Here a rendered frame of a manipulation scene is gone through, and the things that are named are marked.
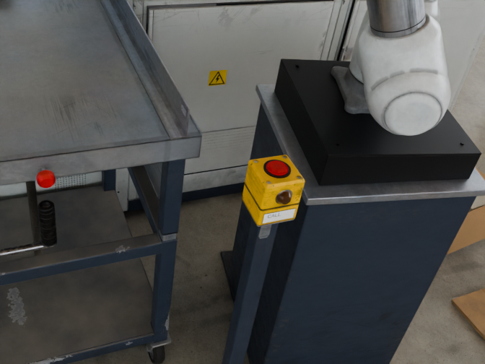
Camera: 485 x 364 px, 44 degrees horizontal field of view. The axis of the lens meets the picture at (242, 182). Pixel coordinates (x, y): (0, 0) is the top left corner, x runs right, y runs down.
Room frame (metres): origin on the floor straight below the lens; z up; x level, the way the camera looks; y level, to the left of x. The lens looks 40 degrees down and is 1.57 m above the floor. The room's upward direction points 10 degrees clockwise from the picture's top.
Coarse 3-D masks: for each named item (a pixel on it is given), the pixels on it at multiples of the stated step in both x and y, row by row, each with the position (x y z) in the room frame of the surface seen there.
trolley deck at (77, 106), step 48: (0, 0) 1.40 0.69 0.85; (48, 0) 1.45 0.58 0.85; (96, 0) 1.50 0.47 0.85; (0, 48) 1.17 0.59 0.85; (48, 48) 1.21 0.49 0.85; (96, 48) 1.25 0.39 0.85; (0, 96) 0.99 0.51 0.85; (48, 96) 1.02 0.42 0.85; (96, 96) 1.05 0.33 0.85; (144, 96) 1.09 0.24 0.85; (0, 144) 0.85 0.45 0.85; (48, 144) 0.87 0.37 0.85; (96, 144) 0.90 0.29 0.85; (144, 144) 0.93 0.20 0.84; (192, 144) 0.98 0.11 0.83
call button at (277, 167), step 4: (276, 160) 0.87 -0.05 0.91; (268, 164) 0.86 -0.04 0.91; (272, 164) 0.86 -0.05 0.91; (276, 164) 0.86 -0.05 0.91; (280, 164) 0.86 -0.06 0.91; (284, 164) 0.86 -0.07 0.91; (268, 168) 0.85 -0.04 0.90; (272, 168) 0.85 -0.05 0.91; (276, 168) 0.85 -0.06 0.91; (280, 168) 0.85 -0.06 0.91; (284, 168) 0.85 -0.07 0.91; (272, 172) 0.84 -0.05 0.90; (276, 172) 0.84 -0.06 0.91; (280, 172) 0.84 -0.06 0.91; (284, 172) 0.84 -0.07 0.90
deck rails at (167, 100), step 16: (112, 0) 1.51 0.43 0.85; (112, 16) 1.42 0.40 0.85; (128, 16) 1.36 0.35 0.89; (128, 32) 1.35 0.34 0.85; (144, 32) 1.24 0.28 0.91; (128, 48) 1.27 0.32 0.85; (144, 48) 1.23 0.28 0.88; (144, 64) 1.21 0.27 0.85; (160, 64) 1.13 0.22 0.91; (144, 80) 1.14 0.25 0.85; (160, 80) 1.12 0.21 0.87; (160, 96) 1.09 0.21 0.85; (176, 96) 1.03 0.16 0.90; (160, 112) 1.03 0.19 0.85; (176, 112) 1.02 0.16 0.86; (176, 128) 0.99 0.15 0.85
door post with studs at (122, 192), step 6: (120, 168) 1.58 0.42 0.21; (126, 168) 1.59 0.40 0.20; (120, 174) 1.58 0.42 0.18; (126, 174) 1.59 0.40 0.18; (120, 180) 1.58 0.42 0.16; (126, 180) 1.59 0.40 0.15; (120, 186) 1.58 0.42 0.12; (126, 186) 1.60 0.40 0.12; (120, 192) 1.58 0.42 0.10; (126, 192) 1.60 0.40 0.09; (120, 198) 1.58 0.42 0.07; (126, 198) 1.60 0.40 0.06; (126, 204) 1.60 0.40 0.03; (126, 210) 1.60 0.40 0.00
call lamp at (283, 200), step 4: (280, 192) 0.81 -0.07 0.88; (284, 192) 0.81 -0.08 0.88; (288, 192) 0.82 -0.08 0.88; (276, 196) 0.81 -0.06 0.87; (280, 196) 0.81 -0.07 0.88; (284, 196) 0.81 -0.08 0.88; (288, 196) 0.81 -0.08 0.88; (276, 200) 0.81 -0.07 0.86; (280, 200) 0.81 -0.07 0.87; (284, 200) 0.81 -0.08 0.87; (288, 200) 0.81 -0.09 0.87
